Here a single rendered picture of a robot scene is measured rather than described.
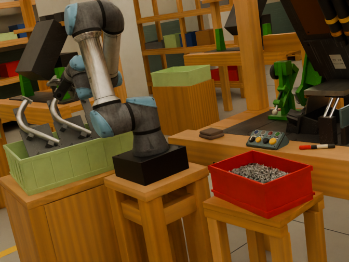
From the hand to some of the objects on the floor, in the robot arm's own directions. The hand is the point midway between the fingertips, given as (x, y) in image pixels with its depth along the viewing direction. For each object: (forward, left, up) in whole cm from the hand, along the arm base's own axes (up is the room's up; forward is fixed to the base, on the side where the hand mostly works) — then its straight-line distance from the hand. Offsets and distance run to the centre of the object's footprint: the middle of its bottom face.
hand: (59, 93), depth 246 cm
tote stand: (-4, -4, -117) cm, 117 cm away
